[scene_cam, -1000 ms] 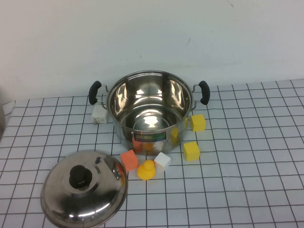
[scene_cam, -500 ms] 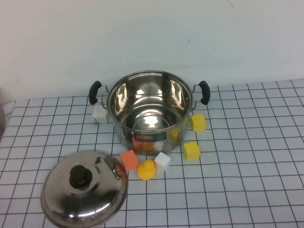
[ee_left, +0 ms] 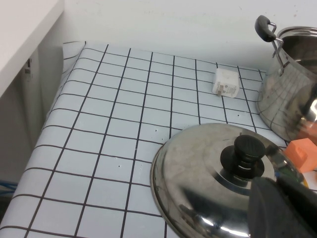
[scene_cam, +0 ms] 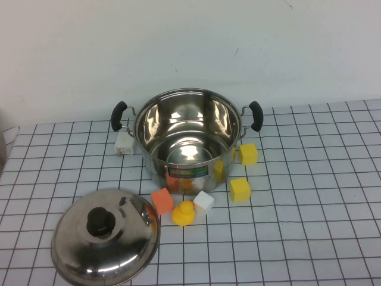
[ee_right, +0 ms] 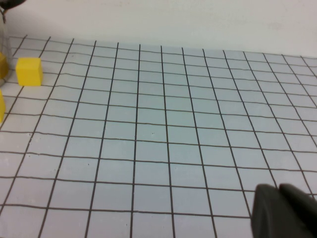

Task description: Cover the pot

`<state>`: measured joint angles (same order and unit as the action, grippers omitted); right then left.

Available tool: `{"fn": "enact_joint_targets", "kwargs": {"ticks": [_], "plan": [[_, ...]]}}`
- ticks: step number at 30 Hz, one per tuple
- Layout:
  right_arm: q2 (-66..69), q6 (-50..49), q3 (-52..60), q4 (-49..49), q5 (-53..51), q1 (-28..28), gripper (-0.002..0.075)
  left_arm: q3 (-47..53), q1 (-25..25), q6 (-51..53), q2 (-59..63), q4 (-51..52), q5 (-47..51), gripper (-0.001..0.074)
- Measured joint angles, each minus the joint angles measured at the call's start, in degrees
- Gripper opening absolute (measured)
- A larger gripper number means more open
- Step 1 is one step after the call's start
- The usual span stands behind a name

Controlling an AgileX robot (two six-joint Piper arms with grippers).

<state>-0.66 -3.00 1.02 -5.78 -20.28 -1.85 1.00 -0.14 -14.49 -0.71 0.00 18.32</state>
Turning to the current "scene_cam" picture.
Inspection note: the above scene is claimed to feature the steel lid with black knob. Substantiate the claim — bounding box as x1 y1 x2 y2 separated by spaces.
50 187 161 286

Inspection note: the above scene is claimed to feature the yellow foam cube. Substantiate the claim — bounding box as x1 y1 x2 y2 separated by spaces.
239 142 259 166
229 176 252 203

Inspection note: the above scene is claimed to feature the white foam cube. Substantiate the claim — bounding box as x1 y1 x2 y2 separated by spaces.
192 190 216 216

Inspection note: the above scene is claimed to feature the white charger plug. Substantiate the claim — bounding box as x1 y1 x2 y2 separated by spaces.
114 130 138 157

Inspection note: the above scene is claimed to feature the orange foam cube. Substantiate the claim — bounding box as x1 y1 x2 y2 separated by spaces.
150 188 174 216

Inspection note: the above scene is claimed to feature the yellow rubber duck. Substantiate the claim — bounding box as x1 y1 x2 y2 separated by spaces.
171 200 197 227

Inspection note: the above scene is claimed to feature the white black-checked tablecloth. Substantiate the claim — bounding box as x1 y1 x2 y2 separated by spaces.
0 98 381 286

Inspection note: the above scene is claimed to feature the stainless steel two-handled pot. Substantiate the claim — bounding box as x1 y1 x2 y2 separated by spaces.
111 87 264 195

